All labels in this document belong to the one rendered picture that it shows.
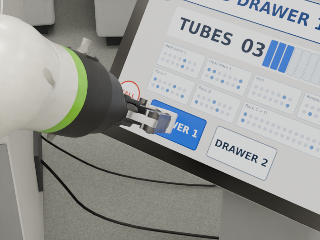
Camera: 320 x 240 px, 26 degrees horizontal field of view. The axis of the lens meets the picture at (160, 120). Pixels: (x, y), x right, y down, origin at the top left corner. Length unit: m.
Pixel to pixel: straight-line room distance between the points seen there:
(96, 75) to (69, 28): 2.51
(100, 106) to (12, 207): 0.72
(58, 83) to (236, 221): 0.58
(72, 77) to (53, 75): 0.04
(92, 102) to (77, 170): 1.73
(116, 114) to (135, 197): 1.56
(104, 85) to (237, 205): 0.47
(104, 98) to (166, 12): 0.33
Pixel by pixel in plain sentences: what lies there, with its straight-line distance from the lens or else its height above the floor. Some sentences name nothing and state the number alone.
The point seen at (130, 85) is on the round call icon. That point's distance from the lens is 1.03.
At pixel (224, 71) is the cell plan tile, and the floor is 1.08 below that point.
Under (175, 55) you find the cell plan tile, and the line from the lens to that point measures 1.01.
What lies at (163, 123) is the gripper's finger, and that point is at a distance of 0.86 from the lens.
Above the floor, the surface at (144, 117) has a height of 1.13.
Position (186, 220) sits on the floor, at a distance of 2.25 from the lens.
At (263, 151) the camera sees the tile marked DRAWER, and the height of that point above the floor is 1.01.
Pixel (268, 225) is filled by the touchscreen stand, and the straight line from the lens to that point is 1.13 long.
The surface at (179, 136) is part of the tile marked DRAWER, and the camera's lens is 0.99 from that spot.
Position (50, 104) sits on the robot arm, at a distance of 0.65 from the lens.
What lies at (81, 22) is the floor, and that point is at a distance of 3.28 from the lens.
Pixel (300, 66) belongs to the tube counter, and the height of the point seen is 1.11.
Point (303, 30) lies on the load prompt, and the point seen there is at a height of 1.14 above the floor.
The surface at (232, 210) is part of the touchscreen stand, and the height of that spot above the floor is 0.81.
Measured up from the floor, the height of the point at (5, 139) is 0.81.
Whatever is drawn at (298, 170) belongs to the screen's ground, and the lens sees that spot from 0.93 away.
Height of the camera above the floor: 1.62
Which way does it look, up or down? 38 degrees down
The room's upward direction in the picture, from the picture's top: straight up
